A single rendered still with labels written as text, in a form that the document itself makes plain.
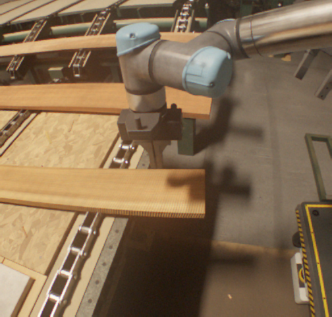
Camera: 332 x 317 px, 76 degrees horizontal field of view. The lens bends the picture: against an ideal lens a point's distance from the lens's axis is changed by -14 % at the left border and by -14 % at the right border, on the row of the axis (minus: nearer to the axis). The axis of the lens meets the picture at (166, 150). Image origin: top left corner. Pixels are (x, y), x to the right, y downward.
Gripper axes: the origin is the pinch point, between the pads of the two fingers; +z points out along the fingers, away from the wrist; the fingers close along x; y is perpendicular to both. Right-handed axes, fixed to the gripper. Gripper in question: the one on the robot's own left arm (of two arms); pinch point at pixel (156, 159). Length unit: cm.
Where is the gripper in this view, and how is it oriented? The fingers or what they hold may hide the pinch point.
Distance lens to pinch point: 58.9
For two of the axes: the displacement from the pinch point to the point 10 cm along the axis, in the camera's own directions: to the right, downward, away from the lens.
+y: 1.0, -7.1, 7.0
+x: -9.9, -0.1, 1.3
